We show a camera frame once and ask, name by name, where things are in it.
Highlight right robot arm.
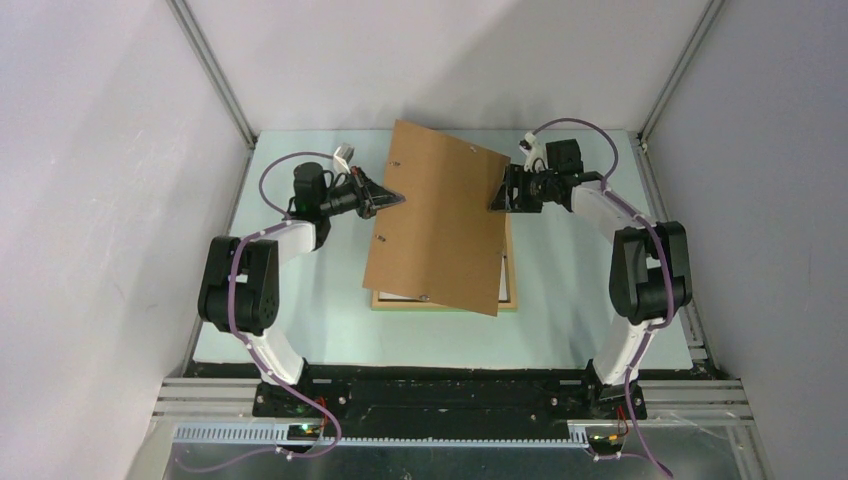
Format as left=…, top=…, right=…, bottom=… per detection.
left=489, top=133, right=692, bottom=418

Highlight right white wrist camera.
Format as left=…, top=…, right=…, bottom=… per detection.
left=519, top=131, right=548, bottom=173

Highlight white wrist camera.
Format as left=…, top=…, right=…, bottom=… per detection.
left=519, top=131, right=548, bottom=173
left=332, top=143, right=355, bottom=174

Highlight brown backing board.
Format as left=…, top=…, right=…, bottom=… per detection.
left=363, top=120, right=510, bottom=316

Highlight wooden picture frame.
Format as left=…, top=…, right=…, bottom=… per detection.
left=370, top=217, right=518, bottom=312

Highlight seaside landscape photo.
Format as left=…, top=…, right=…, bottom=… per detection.
left=373, top=255, right=511, bottom=305

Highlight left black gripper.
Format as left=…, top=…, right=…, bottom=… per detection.
left=319, top=166, right=405, bottom=221

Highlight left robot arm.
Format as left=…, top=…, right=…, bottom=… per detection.
left=198, top=160, right=406, bottom=417

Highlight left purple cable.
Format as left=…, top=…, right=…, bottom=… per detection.
left=173, top=152, right=343, bottom=475

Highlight aluminium frame rails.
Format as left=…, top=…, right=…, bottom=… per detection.
left=128, top=373, right=772, bottom=479

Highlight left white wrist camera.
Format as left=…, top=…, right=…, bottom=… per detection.
left=332, top=143, right=355, bottom=174

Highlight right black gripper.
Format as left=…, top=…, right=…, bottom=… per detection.
left=487, top=164, right=557, bottom=214

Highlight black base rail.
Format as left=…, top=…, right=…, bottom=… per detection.
left=252, top=365, right=647, bottom=442

